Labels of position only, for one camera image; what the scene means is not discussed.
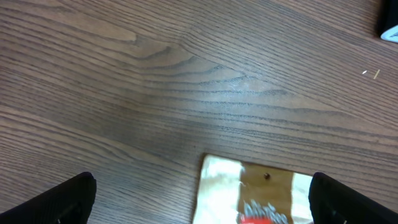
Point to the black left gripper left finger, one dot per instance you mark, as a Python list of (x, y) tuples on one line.
[(69, 202)]

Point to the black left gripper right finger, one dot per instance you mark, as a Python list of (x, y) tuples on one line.
[(332, 202)]

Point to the red snack stick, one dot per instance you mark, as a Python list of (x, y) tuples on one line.
[(255, 220)]

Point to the beige brown snack bag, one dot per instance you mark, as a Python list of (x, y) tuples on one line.
[(229, 189)]

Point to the white barcode scanner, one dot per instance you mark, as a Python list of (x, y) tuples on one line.
[(387, 22)]

